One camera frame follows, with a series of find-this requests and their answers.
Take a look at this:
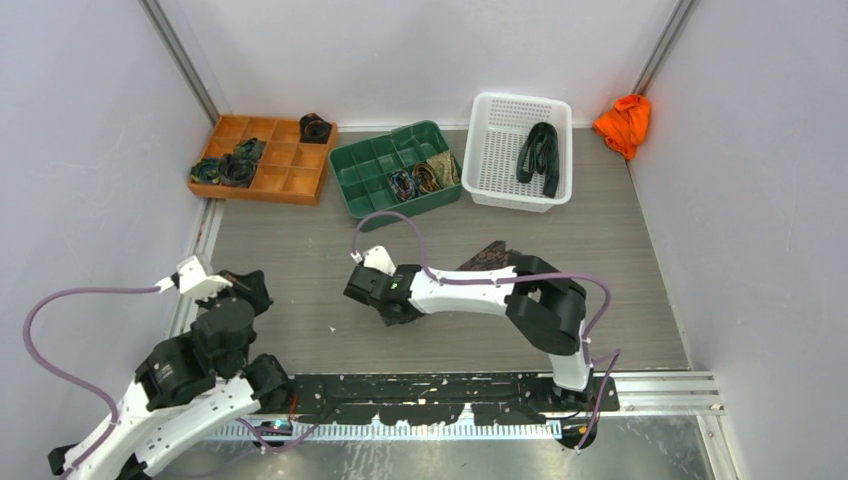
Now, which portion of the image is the aluminium corner post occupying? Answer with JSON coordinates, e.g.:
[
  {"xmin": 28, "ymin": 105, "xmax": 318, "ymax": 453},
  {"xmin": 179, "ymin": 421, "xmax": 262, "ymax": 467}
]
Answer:
[
  {"xmin": 139, "ymin": 0, "xmax": 219, "ymax": 125},
  {"xmin": 632, "ymin": 0, "xmax": 701, "ymax": 96}
]

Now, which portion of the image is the orange compartment tray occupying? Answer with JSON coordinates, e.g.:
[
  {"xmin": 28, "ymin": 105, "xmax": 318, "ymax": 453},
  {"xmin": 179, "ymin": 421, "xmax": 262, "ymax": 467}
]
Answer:
[{"xmin": 187, "ymin": 115, "xmax": 338, "ymax": 206}]

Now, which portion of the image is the dark green tie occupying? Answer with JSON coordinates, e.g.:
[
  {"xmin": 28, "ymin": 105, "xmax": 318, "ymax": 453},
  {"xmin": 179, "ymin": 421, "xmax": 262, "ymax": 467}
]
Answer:
[{"xmin": 515, "ymin": 122, "xmax": 560, "ymax": 198}]

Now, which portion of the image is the aluminium front rail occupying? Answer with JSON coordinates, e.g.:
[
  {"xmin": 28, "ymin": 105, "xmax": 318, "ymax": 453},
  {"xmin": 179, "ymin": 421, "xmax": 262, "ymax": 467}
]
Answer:
[{"xmin": 245, "ymin": 371, "xmax": 725, "ymax": 444}]

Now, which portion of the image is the brown paisley tie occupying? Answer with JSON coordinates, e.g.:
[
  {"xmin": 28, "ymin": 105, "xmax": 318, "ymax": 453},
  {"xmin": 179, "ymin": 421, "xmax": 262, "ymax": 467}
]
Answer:
[{"xmin": 411, "ymin": 241, "xmax": 517, "ymax": 317}]

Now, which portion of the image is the orange cloth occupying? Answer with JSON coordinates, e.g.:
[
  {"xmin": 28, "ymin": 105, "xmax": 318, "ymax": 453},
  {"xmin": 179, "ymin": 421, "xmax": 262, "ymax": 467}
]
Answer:
[{"xmin": 592, "ymin": 94, "xmax": 652, "ymax": 161}]

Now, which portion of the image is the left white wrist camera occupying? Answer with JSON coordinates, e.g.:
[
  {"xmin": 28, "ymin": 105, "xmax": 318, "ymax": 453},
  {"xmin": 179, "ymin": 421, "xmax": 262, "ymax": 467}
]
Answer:
[{"xmin": 155, "ymin": 255, "xmax": 233, "ymax": 301}]

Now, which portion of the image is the white plastic basket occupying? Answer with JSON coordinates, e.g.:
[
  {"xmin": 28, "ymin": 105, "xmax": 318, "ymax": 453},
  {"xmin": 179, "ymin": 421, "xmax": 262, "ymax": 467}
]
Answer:
[{"xmin": 461, "ymin": 92, "xmax": 573, "ymax": 213}]

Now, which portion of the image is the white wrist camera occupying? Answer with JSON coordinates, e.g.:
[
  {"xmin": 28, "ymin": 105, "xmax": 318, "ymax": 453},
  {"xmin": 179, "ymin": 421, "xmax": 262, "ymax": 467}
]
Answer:
[
  {"xmin": 350, "ymin": 245, "xmax": 396, "ymax": 275},
  {"xmin": 155, "ymin": 255, "xmax": 233, "ymax": 301}
]

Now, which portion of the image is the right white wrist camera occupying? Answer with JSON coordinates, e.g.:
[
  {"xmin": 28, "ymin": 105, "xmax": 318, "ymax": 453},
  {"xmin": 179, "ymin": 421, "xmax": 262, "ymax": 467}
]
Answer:
[{"xmin": 350, "ymin": 245, "xmax": 396, "ymax": 275}]

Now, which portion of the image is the rolled blue green tie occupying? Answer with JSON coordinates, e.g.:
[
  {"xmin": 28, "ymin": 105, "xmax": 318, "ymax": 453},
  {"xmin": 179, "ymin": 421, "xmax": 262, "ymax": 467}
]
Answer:
[{"xmin": 190, "ymin": 157, "xmax": 221, "ymax": 185}]

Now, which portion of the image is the rolled orange brown tie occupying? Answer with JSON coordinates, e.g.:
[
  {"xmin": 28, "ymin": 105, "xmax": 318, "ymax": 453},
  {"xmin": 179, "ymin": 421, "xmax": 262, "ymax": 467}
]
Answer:
[{"xmin": 411, "ymin": 162, "xmax": 442, "ymax": 196}]

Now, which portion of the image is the left aluminium corner post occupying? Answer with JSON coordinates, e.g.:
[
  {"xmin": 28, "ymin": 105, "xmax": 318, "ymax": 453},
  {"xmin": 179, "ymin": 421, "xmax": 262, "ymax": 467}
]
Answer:
[{"xmin": 139, "ymin": 0, "xmax": 219, "ymax": 125}]

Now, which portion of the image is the rolled olive gold tie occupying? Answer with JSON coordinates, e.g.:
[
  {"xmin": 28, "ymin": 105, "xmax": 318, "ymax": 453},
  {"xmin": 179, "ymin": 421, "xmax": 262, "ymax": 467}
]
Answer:
[{"xmin": 426, "ymin": 150, "xmax": 460, "ymax": 188}]

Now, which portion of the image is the rolled black tie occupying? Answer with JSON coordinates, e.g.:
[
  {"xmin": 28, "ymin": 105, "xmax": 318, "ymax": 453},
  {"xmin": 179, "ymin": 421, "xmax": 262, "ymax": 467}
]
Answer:
[{"xmin": 299, "ymin": 113, "xmax": 333, "ymax": 144}]

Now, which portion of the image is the rolled colourful striped tie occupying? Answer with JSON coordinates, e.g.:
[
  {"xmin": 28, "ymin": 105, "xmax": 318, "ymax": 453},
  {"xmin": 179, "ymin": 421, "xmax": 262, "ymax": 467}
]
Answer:
[{"xmin": 387, "ymin": 169, "xmax": 419, "ymax": 203}]

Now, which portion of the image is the rolled green patterned tie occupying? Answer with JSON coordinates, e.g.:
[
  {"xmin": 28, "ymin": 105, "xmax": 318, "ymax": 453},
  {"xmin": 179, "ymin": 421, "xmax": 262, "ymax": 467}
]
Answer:
[{"xmin": 233, "ymin": 137, "xmax": 266, "ymax": 163}]

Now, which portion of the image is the rolled dark grey tie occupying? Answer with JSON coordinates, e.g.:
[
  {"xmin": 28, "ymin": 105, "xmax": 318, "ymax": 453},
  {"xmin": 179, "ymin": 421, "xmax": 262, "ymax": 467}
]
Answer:
[{"xmin": 217, "ymin": 154, "xmax": 258, "ymax": 188}]

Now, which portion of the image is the right aluminium corner post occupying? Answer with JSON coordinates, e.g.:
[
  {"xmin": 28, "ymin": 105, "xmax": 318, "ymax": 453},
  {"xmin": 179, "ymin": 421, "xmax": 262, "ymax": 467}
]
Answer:
[{"xmin": 632, "ymin": 0, "xmax": 701, "ymax": 96}]

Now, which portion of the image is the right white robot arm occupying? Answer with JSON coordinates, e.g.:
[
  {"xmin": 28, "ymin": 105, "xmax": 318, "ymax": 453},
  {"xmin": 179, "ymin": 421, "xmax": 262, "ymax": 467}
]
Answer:
[{"xmin": 343, "ymin": 255, "xmax": 595, "ymax": 411}]

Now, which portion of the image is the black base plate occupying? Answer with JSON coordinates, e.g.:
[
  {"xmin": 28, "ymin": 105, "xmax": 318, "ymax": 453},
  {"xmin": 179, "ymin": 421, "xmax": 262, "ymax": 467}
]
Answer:
[{"xmin": 258, "ymin": 372, "xmax": 620, "ymax": 426}]

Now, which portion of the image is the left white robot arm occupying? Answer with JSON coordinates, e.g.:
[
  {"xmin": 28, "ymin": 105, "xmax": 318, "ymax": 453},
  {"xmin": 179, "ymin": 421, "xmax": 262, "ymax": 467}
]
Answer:
[{"xmin": 48, "ymin": 270, "xmax": 293, "ymax": 479}]

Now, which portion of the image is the green compartment tray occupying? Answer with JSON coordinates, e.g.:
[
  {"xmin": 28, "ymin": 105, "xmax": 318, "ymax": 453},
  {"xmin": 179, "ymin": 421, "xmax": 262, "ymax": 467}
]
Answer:
[{"xmin": 329, "ymin": 120, "xmax": 462, "ymax": 222}]

